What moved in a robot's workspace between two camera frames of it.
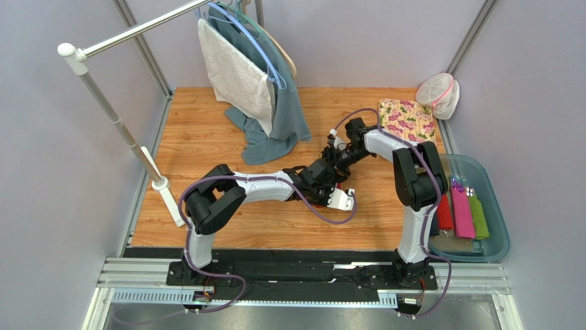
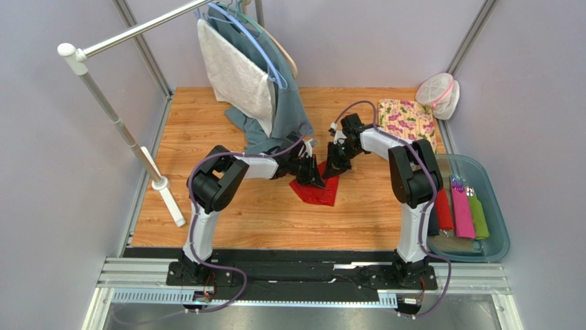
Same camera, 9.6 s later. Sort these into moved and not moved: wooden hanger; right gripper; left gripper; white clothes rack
Moved: left gripper
Not moved: white clothes rack; right gripper; wooden hanger
